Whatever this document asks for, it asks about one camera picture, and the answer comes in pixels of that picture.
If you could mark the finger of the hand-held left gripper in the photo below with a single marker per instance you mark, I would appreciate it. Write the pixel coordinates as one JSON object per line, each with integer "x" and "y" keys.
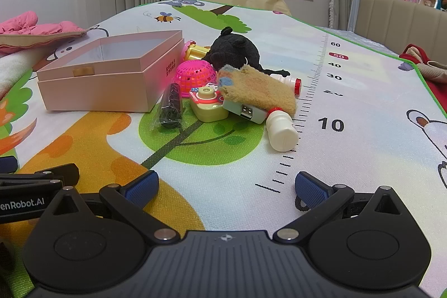
{"x": 63, "y": 174}
{"x": 7, "y": 164}

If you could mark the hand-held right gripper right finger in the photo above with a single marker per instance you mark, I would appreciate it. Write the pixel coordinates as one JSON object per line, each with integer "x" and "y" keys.
{"x": 312, "y": 188}

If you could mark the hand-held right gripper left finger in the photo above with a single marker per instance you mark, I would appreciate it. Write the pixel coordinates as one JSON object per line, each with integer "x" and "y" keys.
{"x": 143, "y": 188}

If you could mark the white bottle with red cap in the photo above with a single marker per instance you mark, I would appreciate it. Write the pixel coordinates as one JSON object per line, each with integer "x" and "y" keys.
{"x": 281, "y": 130}
{"x": 288, "y": 83}

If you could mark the black item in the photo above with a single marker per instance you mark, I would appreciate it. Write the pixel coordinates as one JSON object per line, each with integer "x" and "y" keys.
{"x": 171, "y": 106}

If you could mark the pink cardboard box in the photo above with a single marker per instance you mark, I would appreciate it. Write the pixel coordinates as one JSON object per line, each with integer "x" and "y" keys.
{"x": 97, "y": 88}

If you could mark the yellow and red toy camera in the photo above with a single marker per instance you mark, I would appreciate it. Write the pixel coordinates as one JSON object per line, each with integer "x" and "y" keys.
{"x": 209, "y": 111}

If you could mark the grey plug adapter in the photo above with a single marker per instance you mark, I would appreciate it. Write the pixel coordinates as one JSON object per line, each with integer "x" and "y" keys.
{"x": 234, "y": 107}

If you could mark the small figurine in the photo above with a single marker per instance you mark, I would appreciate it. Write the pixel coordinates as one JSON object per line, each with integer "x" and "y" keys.
{"x": 258, "y": 88}

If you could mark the pink plastic basket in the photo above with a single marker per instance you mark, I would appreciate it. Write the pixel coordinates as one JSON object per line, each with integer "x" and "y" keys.
{"x": 195, "y": 74}

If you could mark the yellow plastic toy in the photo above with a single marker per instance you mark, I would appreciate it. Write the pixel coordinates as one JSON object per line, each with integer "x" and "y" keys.
{"x": 197, "y": 52}

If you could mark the black plush toy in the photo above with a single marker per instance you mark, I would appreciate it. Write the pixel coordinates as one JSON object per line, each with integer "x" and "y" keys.
{"x": 230, "y": 50}

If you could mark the cartoon animal play mat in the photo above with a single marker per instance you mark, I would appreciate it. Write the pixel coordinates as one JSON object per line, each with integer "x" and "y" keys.
{"x": 227, "y": 158}

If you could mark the white fleece blanket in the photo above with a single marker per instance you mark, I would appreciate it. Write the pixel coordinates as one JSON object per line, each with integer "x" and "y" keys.
{"x": 14, "y": 71}

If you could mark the red cloth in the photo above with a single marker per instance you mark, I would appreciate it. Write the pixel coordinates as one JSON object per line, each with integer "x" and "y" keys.
{"x": 440, "y": 95}

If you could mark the beige padded headboard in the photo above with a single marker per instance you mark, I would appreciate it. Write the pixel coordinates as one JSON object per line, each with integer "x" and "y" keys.
{"x": 394, "y": 22}

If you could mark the translucent plastic sheet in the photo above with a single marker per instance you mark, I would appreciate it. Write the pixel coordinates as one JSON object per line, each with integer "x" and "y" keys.
{"x": 359, "y": 1}

